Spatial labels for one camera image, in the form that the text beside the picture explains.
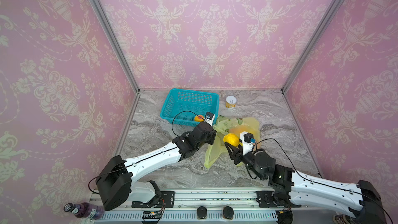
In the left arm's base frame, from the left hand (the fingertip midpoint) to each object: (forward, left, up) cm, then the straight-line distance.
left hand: (214, 129), depth 79 cm
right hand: (-8, -7, +3) cm, 11 cm away
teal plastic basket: (+30, +22, -19) cm, 42 cm away
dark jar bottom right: (-35, -54, -11) cm, 65 cm away
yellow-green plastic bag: (-7, -3, -10) cm, 12 cm away
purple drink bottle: (-35, +53, -7) cm, 63 cm away
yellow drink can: (+29, -13, -11) cm, 33 cm away
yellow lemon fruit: (-9, -7, +7) cm, 13 cm away
